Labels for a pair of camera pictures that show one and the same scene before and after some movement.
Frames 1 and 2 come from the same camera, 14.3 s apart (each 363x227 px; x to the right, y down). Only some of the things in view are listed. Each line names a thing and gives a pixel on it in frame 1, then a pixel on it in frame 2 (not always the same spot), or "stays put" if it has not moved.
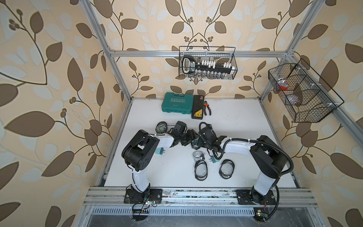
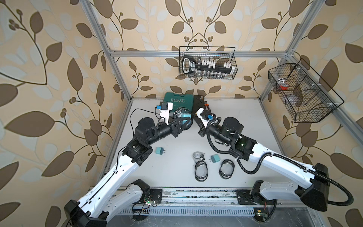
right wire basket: (306, 96) stays put
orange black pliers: (206, 104) stays put
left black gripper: (191, 135) to (174, 123)
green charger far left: (159, 150) stays put
